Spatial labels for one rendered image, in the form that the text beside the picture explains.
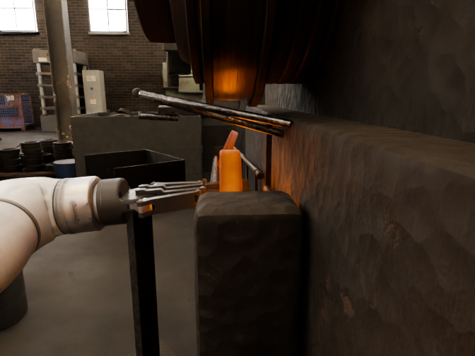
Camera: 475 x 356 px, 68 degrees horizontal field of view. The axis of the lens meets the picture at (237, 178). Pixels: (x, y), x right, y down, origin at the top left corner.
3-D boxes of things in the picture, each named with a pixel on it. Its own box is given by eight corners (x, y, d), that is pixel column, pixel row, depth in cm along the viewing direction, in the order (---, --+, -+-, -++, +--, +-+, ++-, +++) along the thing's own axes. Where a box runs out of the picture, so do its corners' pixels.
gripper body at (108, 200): (113, 215, 63) (166, 210, 63) (97, 234, 54) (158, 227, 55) (106, 174, 61) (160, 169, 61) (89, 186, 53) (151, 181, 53)
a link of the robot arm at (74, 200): (60, 244, 54) (100, 239, 54) (48, 186, 52) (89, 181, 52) (82, 222, 63) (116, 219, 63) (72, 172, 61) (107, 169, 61)
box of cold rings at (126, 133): (201, 181, 385) (199, 107, 367) (203, 203, 305) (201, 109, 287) (102, 184, 373) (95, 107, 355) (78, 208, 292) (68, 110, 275)
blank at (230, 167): (237, 147, 66) (219, 147, 65) (242, 150, 50) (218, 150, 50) (237, 230, 67) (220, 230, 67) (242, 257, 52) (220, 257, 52)
